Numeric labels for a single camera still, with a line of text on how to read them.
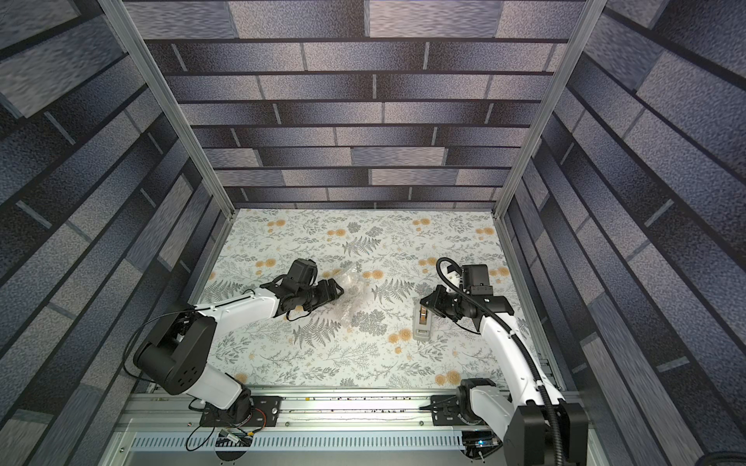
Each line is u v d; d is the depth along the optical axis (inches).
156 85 32.1
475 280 25.1
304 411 29.9
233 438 28.0
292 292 27.8
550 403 15.5
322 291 32.0
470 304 22.4
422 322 34.2
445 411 28.9
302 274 28.6
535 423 15.4
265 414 28.9
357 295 35.0
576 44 29.2
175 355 17.5
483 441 27.9
